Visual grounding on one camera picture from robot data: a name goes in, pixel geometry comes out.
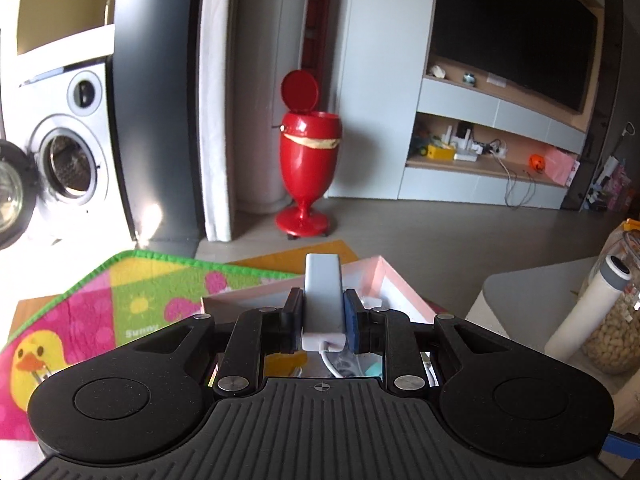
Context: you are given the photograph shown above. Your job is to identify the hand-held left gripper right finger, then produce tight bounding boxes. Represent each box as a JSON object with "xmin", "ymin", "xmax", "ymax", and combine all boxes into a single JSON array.
[{"xmin": 342, "ymin": 287, "xmax": 506, "ymax": 401}]

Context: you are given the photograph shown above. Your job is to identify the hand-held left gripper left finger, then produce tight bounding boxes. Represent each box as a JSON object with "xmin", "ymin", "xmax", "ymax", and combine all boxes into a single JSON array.
[{"xmin": 135, "ymin": 287, "xmax": 306, "ymax": 401}]

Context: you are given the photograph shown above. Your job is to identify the white charger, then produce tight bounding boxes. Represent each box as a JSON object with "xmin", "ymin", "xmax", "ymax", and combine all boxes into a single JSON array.
[{"xmin": 301, "ymin": 253, "xmax": 347, "ymax": 354}]

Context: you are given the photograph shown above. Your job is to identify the pink cardboard box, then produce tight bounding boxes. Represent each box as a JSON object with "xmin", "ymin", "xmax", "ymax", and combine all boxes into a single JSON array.
[{"xmin": 201, "ymin": 255, "xmax": 437, "ymax": 386}]

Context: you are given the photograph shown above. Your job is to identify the colourful printed mat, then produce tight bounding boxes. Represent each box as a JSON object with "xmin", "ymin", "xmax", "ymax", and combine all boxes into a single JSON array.
[{"xmin": 0, "ymin": 239, "xmax": 362, "ymax": 443}]

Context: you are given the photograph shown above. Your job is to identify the red pedal bin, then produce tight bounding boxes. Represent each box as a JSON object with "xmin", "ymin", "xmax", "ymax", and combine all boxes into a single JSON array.
[{"xmin": 275, "ymin": 69, "xmax": 343, "ymax": 239}]

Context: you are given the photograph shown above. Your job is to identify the white low table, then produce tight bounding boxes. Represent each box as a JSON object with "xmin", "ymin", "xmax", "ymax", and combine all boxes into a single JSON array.
[{"xmin": 465, "ymin": 255, "xmax": 640, "ymax": 431}]

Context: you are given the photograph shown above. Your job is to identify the white curtain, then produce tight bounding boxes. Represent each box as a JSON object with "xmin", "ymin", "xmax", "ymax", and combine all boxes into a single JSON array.
[{"xmin": 199, "ymin": 0, "xmax": 242, "ymax": 242}]

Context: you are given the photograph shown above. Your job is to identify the white cylinder grey cap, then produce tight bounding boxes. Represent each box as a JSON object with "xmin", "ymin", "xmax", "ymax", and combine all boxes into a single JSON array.
[{"xmin": 543, "ymin": 254, "xmax": 632, "ymax": 359}]

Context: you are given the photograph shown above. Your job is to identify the glass jar of nuts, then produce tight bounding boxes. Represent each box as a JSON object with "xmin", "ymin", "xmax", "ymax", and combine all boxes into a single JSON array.
[{"xmin": 580, "ymin": 232, "xmax": 640, "ymax": 376}]

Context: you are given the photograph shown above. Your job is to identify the silver washing machine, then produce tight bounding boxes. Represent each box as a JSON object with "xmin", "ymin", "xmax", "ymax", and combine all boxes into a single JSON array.
[{"xmin": 0, "ymin": 55, "xmax": 137, "ymax": 247}]

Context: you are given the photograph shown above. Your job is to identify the colourful toy boxes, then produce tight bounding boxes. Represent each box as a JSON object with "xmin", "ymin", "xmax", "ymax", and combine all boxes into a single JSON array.
[{"xmin": 582, "ymin": 155, "xmax": 632, "ymax": 212}]

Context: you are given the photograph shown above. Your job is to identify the red hanging decoration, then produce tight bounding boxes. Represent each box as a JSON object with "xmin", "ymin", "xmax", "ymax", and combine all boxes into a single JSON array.
[{"xmin": 302, "ymin": 0, "xmax": 334, "ymax": 69}]

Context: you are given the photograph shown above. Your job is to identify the washing machine door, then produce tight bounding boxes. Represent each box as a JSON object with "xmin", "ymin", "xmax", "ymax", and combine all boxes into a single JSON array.
[{"xmin": 0, "ymin": 139, "xmax": 39, "ymax": 252}]

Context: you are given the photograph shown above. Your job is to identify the black television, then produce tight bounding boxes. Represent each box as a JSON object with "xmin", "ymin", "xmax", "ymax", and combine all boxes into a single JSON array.
[{"xmin": 430, "ymin": 0, "xmax": 600, "ymax": 114}]

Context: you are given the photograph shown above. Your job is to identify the white charger cable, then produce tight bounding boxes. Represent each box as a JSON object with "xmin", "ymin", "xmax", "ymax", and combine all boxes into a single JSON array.
[{"xmin": 320, "ymin": 342, "xmax": 352, "ymax": 379}]

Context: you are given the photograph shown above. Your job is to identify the hanging cable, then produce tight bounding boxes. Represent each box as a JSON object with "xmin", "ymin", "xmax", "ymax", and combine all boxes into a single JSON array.
[{"xmin": 492, "ymin": 152, "xmax": 539, "ymax": 209}]

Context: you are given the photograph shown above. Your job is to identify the white wall cabinet unit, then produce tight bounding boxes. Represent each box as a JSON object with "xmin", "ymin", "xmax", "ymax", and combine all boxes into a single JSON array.
[{"xmin": 324, "ymin": 0, "xmax": 602, "ymax": 211}]

